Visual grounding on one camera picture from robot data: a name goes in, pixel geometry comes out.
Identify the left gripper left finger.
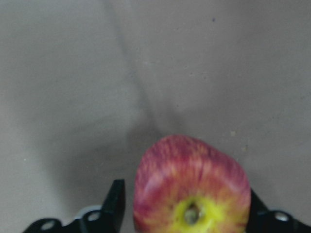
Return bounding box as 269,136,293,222
24,179,125,233

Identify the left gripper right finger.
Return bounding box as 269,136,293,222
245,190,311,233

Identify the red yellow apple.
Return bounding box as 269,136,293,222
133,135,251,233

